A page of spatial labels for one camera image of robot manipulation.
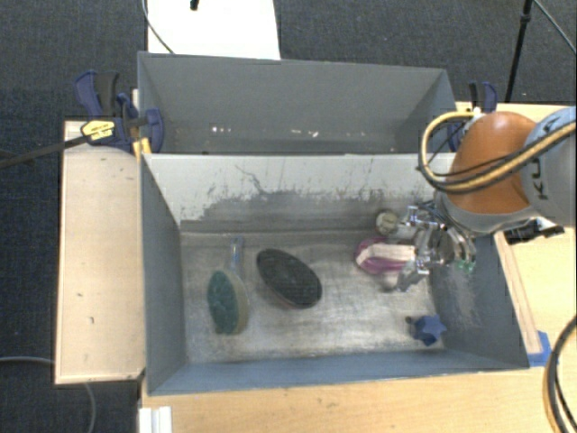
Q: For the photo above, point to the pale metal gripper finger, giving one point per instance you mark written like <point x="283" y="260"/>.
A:
<point x="417" y="223"/>
<point x="411" y="278"/>

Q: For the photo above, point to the small beige round object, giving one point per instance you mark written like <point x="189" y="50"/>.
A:
<point x="386" y="222"/>

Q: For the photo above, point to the blue star-shaped toy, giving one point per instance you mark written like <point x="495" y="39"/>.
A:
<point x="428" y="329"/>

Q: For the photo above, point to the grey metal bin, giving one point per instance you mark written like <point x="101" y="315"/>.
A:
<point x="351" y="314"/>

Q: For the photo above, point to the black oval brush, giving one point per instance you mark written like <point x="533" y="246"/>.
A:
<point x="288" y="280"/>

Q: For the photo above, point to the pale wood flat board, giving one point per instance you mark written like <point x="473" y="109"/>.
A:
<point x="99" y="260"/>

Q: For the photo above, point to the black cylinder on white bracket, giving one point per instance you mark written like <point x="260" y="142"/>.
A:
<point x="534" y="232"/>

